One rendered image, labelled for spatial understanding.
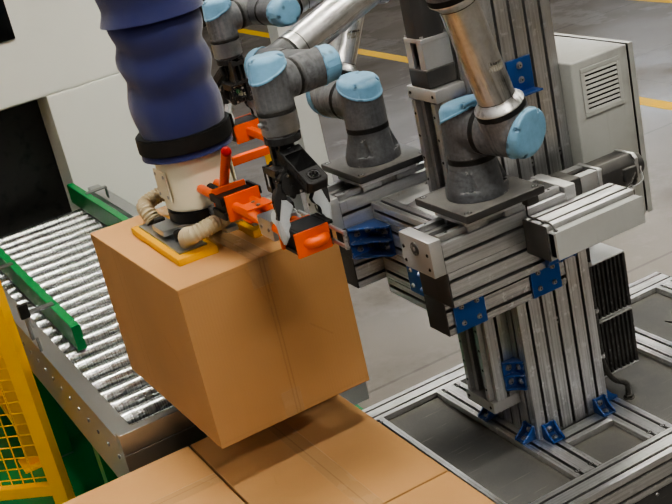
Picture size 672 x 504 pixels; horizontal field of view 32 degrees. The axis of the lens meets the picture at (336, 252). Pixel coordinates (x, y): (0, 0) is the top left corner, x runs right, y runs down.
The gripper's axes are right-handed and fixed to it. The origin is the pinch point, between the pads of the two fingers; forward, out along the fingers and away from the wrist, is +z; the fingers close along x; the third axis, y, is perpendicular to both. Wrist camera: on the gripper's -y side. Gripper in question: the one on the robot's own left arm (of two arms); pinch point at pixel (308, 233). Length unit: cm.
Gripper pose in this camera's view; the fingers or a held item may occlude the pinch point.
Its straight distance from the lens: 228.9
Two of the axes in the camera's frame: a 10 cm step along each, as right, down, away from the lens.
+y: -4.6, -2.2, 8.6
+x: -8.6, 3.4, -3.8
